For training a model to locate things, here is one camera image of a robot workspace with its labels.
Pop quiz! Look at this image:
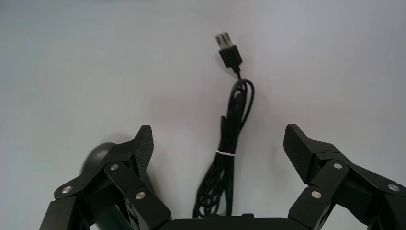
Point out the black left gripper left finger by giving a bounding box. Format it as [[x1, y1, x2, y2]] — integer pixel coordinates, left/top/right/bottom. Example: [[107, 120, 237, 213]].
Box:
[[39, 125, 172, 230]]

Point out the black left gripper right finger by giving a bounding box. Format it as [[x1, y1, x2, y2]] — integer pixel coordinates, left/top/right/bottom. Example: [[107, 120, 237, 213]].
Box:
[[283, 124, 406, 230]]

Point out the black USB cable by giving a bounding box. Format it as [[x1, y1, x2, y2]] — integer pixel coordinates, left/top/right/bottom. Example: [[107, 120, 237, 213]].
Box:
[[192, 32, 255, 219]]

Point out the black computer mouse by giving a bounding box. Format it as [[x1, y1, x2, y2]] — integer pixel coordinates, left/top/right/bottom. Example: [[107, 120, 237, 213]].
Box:
[[80, 142, 155, 230]]

